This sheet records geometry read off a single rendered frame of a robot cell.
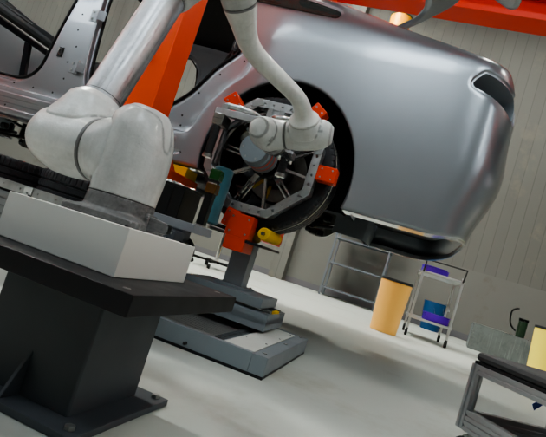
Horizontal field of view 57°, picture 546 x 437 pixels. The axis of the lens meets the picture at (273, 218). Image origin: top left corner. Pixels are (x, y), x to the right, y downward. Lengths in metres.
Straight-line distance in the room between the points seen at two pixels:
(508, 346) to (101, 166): 7.56
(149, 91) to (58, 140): 1.08
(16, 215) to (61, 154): 0.19
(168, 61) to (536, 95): 9.50
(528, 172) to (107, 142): 9.94
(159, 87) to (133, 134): 1.16
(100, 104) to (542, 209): 9.81
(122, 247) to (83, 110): 0.41
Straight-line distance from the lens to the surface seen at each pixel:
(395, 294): 5.60
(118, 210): 1.12
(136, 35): 1.43
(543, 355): 6.23
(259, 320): 2.30
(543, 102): 11.19
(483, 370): 1.76
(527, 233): 10.51
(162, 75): 2.30
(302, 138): 1.72
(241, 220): 2.32
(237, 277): 2.47
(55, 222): 1.10
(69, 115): 1.29
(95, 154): 1.18
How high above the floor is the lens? 0.43
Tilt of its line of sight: 4 degrees up
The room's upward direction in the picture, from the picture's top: 18 degrees clockwise
